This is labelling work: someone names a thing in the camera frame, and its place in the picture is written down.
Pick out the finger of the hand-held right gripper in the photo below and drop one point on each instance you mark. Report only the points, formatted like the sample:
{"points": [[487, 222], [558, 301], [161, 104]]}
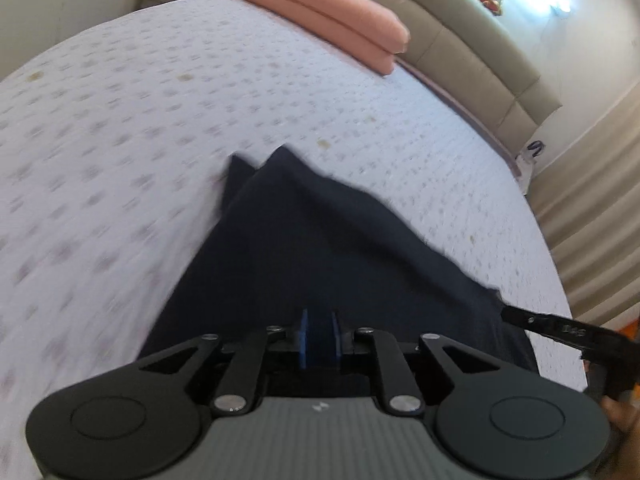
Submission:
{"points": [[555, 327]]}

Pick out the bed with floral bedspread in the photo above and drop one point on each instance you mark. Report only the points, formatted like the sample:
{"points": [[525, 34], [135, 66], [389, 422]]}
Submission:
{"points": [[150, 135]]}

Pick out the white tote bag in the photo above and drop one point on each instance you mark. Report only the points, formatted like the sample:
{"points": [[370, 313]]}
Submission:
{"points": [[531, 160]]}

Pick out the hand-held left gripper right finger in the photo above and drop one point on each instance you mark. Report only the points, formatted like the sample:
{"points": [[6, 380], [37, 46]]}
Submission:
{"points": [[335, 341]]}

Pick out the dark navy striped hoodie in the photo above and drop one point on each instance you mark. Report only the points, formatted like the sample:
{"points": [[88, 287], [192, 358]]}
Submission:
{"points": [[320, 250]]}

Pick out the beige padded headboard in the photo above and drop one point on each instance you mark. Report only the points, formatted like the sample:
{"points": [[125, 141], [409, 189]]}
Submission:
{"points": [[470, 45]]}

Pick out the orange panel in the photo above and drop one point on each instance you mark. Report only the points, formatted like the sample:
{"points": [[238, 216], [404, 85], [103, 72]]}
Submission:
{"points": [[631, 322]]}

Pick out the person's right hand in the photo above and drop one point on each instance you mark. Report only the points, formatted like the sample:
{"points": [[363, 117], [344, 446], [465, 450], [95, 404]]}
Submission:
{"points": [[625, 422]]}

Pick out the beige pleated curtain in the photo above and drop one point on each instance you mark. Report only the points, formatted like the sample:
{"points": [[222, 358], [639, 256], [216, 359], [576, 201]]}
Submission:
{"points": [[590, 210]]}

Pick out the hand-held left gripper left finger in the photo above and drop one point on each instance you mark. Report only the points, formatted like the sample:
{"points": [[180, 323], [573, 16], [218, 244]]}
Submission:
{"points": [[303, 342]]}

